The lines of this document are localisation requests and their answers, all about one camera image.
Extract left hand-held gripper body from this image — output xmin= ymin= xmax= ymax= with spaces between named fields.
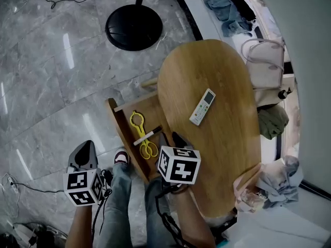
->
xmin=63 ymin=164 xmax=106 ymax=207

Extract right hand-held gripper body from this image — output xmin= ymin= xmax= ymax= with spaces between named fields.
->
xmin=156 ymin=145 xmax=202 ymax=191

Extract white marker with black cap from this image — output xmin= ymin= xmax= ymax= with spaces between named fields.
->
xmin=133 ymin=127 xmax=163 ymax=147

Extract yellow plastic tongs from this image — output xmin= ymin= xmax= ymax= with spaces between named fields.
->
xmin=129 ymin=110 xmax=159 ymax=161

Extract white remote control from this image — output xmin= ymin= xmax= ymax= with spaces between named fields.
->
xmin=189 ymin=88 xmax=217 ymax=126

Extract wooden drawer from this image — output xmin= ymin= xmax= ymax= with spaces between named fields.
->
xmin=108 ymin=90 xmax=172 ymax=184

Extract person's right forearm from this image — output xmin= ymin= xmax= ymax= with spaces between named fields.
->
xmin=170 ymin=184 xmax=217 ymax=248

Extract person's left forearm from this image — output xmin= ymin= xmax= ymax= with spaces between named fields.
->
xmin=66 ymin=204 xmax=96 ymax=248

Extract oval wooden coffee table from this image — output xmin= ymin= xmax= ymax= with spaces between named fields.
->
xmin=141 ymin=39 xmax=262 ymax=218

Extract person's left shoe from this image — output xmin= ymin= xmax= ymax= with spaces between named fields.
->
xmin=113 ymin=148 xmax=130 ymax=165

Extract person's left leg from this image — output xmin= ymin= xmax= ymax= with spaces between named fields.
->
xmin=99 ymin=161 xmax=133 ymax=248

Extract person's leg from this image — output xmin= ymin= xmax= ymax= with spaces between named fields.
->
xmin=144 ymin=177 xmax=182 ymax=248
xmin=99 ymin=161 xmax=133 ymax=248

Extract grey white sneaker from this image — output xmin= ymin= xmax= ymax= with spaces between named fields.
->
xmin=43 ymin=225 xmax=68 ymax=243

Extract person's right leg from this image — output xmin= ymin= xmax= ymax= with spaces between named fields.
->
xmin=144 ymin=177 xmax=182 ymax=248

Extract pink transparent tote bag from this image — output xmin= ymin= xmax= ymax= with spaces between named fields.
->
xmin=232 ymin=164 xmax=266 ymax=214

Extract white power strip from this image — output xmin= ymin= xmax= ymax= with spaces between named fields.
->
xmin=6 ymin=175 xmax=19 ymax=194

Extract olive green bag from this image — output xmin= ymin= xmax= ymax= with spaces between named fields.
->
xmin=257 ymin=104 xmax=290 ymax=141

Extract light blue crumpled garment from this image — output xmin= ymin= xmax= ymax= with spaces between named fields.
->
xmin=255 ymin=156 xmax=304 ymax=209

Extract blue denim clothes pile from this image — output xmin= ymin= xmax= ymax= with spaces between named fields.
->
xmin=203 ymin=0 xmax=255 ymax=38

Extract black garment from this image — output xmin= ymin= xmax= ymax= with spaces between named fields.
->
xmin=208 ymin=0 xmax=257 ymax=22

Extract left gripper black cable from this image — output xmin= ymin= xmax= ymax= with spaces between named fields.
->
xmin=92 ymin=169 xmax=113 ymax=236

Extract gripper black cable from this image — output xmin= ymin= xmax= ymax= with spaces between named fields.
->
xmin=154 ymin=187 xmax=198 ymax=248
xmin=92 ymin=169 xmax=113 ymax=236

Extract black power strip cable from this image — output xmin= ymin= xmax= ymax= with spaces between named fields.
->
xmin=12 ymin=181 xmax=66 ymax=194

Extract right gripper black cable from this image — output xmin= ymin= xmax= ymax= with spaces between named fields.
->
xmin=154 ymin=187 xmax=198 ymax=248

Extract beige handbag with pink straps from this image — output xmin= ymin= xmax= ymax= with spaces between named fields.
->
xmin=240 ymin=38 xmax=285 ymax=90

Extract black pedestal fan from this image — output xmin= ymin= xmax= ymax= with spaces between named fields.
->
xmin=104 ymin=0 xmax=164 ymax=52

